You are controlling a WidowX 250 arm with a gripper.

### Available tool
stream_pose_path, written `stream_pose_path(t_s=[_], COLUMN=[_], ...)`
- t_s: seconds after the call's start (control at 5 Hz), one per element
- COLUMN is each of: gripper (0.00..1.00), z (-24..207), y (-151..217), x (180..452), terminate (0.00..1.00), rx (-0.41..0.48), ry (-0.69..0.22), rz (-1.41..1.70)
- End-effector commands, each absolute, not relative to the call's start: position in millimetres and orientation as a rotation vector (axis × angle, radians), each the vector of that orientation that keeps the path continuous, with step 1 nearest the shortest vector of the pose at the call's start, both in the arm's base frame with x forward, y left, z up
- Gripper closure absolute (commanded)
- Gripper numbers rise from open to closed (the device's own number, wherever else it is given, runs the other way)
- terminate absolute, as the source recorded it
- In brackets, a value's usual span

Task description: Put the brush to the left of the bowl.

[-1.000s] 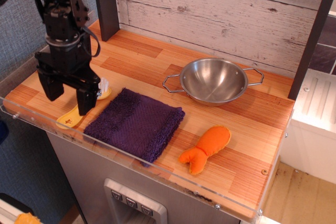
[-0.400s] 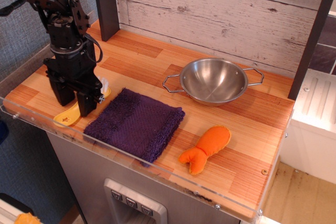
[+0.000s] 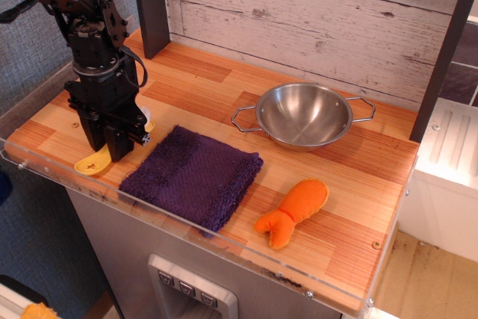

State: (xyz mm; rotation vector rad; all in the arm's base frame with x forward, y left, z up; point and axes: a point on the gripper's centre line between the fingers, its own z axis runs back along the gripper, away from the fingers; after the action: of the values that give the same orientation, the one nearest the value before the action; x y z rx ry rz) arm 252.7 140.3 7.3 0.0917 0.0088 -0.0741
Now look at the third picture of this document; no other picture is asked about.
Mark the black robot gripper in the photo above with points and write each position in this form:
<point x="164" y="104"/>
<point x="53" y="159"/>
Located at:
<point x="105" y="100"/>

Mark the yellow dish brush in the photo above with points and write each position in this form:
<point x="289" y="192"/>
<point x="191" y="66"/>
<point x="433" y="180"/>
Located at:
<point x="100" y="160"/>

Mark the silver two-handled pot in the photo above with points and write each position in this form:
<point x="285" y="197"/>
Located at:
<point x="306" y="116"/>

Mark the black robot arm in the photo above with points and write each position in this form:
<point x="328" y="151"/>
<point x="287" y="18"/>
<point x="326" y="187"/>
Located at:
<point x="93" y="29"/>

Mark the clear acrylic front guard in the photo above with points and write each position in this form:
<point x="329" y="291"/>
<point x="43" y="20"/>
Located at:
<point x="333" y="257"/>

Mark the purple folded cloth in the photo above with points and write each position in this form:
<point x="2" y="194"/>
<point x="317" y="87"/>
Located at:
<point x="195" y="177"/>

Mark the grey toy fridge cabinet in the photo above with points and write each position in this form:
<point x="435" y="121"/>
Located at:
<point x="122" y="243"/>

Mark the silver dispenser panel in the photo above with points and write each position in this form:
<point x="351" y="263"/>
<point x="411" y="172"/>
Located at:
<point x="183" y="294"/>

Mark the orange object bottom left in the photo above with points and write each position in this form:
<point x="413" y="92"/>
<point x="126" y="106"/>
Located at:
<point x="38" y="311"/>

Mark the orange plush fish toy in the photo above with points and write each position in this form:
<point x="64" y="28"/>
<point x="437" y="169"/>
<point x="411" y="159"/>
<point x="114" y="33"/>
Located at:
<point x="302" y="201"/>

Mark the dark right post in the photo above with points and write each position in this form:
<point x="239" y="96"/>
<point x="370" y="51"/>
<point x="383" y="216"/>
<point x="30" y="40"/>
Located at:
<point x="445" y="56"/>

